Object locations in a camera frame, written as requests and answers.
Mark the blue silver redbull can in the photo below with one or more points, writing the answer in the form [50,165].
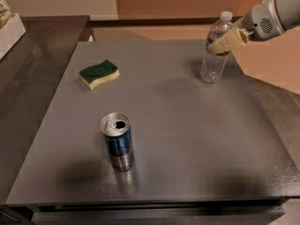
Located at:
[116,130]

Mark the clear plastic water bottle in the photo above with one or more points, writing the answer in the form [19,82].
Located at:
[214,62]

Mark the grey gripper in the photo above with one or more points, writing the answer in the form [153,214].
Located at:
[260,19]

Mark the packaged item on box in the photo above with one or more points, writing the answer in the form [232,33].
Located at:
[5,12]

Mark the white box on counter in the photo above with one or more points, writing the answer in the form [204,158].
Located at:
[10,34]

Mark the dark side counter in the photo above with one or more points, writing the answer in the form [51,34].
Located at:
[29,75]

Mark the green yellow sponge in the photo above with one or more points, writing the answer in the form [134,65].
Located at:
[98,74]

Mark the grey metal cabinet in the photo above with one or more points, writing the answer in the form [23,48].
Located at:
[194,143]

